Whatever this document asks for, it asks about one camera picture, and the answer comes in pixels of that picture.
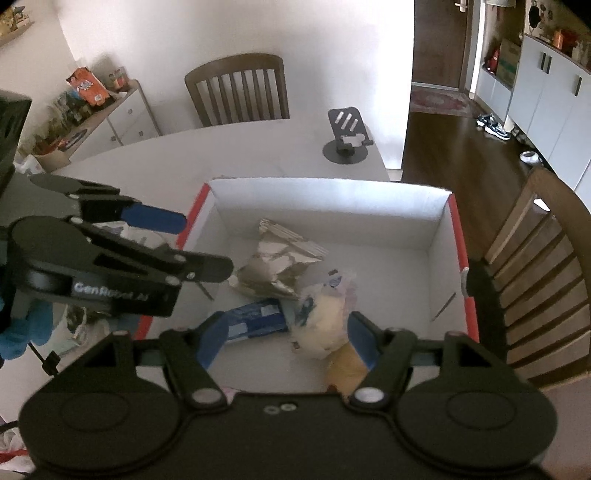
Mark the white side cabinet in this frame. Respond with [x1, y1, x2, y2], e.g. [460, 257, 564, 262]
[34, 79, 161, 174]

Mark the cardboard carton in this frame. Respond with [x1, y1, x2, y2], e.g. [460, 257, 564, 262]
[496, 38, 522, 86]

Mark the orange snack bag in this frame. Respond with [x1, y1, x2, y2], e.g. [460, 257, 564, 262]
[66, 67, 112, 106]

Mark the silver foil bag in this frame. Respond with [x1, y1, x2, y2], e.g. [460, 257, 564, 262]
[229, 218, 329, 301]

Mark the red patterned rug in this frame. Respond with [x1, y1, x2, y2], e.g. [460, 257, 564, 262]
[410, 88, 474, 116]

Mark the black phone stand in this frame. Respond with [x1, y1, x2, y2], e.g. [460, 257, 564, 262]
[322, 107, 376, 164]

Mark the white and blue tissue pack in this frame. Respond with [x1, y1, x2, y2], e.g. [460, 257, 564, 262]
[210, 299, 293, 344]

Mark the dark wooden chair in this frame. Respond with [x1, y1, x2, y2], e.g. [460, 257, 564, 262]
[482, 167, 591, 391]
[185, 54, 291, 128]

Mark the plush toy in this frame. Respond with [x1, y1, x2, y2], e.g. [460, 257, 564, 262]
[290, 271, 358, 361]

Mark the clear plastic bag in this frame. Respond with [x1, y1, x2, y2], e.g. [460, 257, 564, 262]
[60, 305, 112, 347]

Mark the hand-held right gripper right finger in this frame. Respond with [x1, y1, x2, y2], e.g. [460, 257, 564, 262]
[347, 311, 514, 411]

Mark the tan hamster toy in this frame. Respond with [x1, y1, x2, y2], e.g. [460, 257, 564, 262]
[323, 344, 372, 395]

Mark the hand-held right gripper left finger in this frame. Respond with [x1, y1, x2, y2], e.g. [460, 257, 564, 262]
[58, 311, 232, 411]

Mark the black cable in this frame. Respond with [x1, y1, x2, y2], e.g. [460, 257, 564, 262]
[28, 342, 61, 377]

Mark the red cardboard box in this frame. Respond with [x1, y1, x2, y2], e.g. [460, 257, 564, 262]
[134, 178, 481, 398]

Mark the white marble desktop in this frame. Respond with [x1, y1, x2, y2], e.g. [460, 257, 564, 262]
[0, 113, 393, 462]

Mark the brown wooden door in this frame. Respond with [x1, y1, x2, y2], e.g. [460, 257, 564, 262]
[412, 0, 474, 88]

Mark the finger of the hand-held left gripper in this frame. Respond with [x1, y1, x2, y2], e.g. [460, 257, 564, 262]
[85, 224, 234, 286]
[30, 174, 188, 234]

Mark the white wall cabinet unit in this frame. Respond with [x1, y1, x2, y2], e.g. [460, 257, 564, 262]
[475, 0, 591, 190]

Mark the person's left hand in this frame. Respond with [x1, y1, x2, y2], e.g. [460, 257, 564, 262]
[0, 295, 55, 361]

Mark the wooden wall shelf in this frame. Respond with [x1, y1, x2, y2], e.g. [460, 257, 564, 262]
[0, 7, 35, 47]

